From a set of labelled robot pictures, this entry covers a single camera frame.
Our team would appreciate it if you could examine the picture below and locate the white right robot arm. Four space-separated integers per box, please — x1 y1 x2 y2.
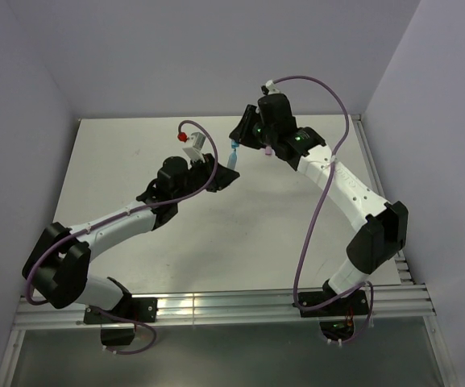
230 94 409 314

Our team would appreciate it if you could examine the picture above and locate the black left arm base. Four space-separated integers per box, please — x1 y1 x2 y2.
83 297 158 355

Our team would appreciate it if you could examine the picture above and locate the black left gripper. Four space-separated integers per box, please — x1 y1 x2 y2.
172 153 239 203

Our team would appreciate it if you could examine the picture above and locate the blue highlighter pen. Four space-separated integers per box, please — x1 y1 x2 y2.
226 148 238 170

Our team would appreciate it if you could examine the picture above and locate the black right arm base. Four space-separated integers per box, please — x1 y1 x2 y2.
299 290 370 342

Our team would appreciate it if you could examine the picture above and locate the aluminium side rail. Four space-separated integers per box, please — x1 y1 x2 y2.
351 114 414 285

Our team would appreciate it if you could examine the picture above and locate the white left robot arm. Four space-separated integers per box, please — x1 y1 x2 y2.
22 154 240 322

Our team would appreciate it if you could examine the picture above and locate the aluminium mounting rail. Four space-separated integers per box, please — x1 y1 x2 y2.
12 285 436 331

